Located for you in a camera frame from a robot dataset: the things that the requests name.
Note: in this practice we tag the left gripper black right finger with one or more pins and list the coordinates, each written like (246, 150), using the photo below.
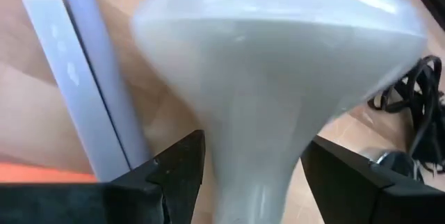
(365, 199)

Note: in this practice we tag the white flood lightbulb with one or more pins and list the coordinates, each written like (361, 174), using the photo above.
(271, 78)

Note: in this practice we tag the orange sticky note pad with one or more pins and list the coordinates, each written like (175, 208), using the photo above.
(41, 175)

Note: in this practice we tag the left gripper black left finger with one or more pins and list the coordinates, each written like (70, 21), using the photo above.
(139, 203)

